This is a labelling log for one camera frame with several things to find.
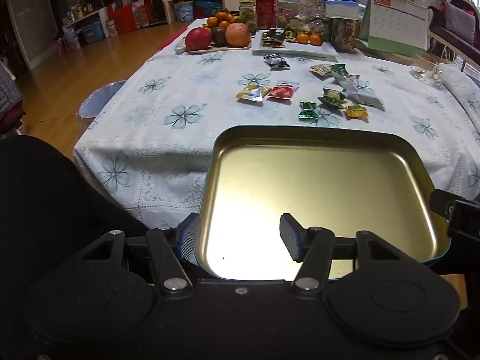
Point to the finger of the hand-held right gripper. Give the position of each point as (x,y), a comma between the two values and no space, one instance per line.
(441,202)

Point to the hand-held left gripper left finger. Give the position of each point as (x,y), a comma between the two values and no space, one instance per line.
(189,238)

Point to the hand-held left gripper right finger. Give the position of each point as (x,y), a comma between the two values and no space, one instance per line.
(290,240)

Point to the gold metal tin tray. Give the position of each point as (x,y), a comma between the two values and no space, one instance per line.
(318,180)

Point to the gold candy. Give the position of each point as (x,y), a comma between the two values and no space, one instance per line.
(356,111)

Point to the long white snack bar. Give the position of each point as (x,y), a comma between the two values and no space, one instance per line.
(369,98)

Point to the dark green candy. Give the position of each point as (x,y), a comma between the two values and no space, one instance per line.
(308,110)

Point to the green pea snack packet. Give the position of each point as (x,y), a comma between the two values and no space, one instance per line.
(332,97)

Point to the red white snack packet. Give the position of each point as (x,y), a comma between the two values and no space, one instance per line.
(284,90)

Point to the white green-label snack packet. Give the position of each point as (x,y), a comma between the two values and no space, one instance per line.
(350,82)

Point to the yellow silver snack packet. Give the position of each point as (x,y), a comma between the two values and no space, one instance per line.
(253,93)

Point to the green white snack packet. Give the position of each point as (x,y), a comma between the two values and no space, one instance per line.
(339,70)

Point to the beige patterned snack packet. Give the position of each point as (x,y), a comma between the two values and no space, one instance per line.
(320,69)

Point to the blue white snack packet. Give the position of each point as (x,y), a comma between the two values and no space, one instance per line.
(276,61)

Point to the rolled white floral cloth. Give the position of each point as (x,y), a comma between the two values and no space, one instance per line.
(459,86)

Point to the clear glass cup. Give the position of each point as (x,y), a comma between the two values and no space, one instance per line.
(425,71)

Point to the grey round stool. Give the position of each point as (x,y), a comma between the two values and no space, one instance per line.
(101,99)

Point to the dark chaise sofa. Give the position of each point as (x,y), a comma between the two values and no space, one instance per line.
(455,35)

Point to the grey cushion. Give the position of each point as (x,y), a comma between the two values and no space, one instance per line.
(459,22)

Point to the desk calendar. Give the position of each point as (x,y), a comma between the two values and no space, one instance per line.
(399,22)

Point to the beige fruit tray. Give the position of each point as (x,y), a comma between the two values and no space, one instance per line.
(210,48)

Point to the white rectangular plate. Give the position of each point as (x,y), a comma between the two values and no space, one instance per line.
(294,49)

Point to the white remote control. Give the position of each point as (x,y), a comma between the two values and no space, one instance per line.
(180,47)

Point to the patterned brown box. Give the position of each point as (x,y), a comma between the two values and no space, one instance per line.
(343,33)

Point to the red apple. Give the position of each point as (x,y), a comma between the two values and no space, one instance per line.
(198,38)

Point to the black snack packet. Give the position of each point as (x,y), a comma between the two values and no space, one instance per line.
(275,36)

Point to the dark brown round fruit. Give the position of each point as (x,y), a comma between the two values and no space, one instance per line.
(219,36)

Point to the pink yellow apple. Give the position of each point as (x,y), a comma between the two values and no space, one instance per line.
(238,34)

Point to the small glass jar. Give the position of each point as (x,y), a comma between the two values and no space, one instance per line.
(318,26)

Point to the white tissue pack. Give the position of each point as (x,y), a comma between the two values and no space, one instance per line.
(341,9)

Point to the patterned blue bucket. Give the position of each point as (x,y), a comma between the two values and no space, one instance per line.
(183,11)

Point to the blue storage bin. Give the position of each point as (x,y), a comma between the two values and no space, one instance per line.
(92,32)

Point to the red box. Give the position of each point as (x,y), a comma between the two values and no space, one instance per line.
(123,18)

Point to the glass jar with yellow lid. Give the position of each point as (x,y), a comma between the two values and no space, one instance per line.
(247,10)

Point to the large glass jar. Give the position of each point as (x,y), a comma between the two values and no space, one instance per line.
(294,5)

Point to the grey quilted cloth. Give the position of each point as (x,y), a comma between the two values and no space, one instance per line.
(7,90)

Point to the red tin can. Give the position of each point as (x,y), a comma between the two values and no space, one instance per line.
(266,5)

